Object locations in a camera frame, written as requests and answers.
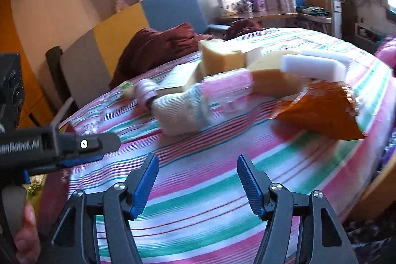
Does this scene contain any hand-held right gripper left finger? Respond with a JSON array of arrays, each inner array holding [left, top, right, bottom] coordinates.
[[43, 153, 160, 264]]

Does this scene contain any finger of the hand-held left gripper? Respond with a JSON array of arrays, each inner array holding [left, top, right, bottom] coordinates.
[[56, 132, 122, 168]]

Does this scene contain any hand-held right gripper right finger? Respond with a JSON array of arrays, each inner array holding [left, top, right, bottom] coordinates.
[[237, 154, 356, 264]]

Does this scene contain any green tea box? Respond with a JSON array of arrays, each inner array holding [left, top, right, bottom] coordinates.
[[119, 81, 136, 99]]

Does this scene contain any white carton box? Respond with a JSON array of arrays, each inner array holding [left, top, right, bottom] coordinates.
[[160, 61, 203, 95]]

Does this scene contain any large yellow sponge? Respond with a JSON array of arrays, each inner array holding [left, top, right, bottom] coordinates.
[[198, 39, 246, 76]]

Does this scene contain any person's left hand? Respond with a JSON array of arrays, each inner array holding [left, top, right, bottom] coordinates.
[[15, 202, 41, 262]]

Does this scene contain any white curved bar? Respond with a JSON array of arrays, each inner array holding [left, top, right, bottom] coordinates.
[[50, 96, 78, 129]]

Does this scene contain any striped bed sheet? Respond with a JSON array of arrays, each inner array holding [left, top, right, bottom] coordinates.
[[57, 27, 395, 264]]

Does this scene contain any black chair back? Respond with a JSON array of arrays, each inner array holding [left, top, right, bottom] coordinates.
[[45, 45, 74, 111]]

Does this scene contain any pink rolled sock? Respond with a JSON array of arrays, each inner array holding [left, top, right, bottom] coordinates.
[[134, 79, 159, 112]]

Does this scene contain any orange snack bag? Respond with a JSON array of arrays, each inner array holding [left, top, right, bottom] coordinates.
[[269, 81, 366, 141]]

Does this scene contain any orange wooden cabinet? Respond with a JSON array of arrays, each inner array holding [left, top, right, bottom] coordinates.
[[0, 0, 54, 130]]

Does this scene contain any multicoloured padded headboard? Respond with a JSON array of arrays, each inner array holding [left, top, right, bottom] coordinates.
[[60, 0, 208, 104]]

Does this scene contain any maroon blanket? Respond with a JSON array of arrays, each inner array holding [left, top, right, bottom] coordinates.
[[109, 19, 263, 89]]

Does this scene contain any white foam block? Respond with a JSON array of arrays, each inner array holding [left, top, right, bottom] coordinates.
[[281, 54, 346, 83], [299, 48, 351, 64]]

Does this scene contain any wooden desk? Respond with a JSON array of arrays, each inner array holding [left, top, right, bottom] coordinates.
[[216, 10, 298, 27]]

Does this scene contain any pink quilt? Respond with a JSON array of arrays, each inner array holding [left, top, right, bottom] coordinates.
[[374, 37, 396, 67]]

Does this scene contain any cardboard box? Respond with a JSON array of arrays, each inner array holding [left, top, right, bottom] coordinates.
[[304, 0, 332, 10]]

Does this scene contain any wooden bed frame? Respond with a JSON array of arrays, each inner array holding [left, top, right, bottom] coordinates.
[[349, 157, 396, 223]]

